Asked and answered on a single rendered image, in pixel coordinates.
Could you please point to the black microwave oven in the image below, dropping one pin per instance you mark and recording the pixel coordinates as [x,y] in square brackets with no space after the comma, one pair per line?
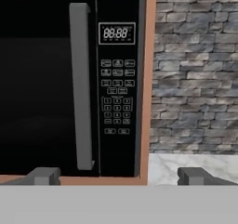
[117,85]

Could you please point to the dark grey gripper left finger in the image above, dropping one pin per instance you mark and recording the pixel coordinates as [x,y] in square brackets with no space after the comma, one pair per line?
[43,175]

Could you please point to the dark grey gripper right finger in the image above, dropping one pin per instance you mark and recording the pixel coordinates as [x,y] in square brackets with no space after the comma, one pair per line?
[195,176]

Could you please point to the brown wooden microwave cabinet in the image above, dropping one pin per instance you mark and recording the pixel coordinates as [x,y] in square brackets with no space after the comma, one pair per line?
[148,85]

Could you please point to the black microwave door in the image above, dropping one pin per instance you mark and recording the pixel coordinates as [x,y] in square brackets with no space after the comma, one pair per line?
[34,88]

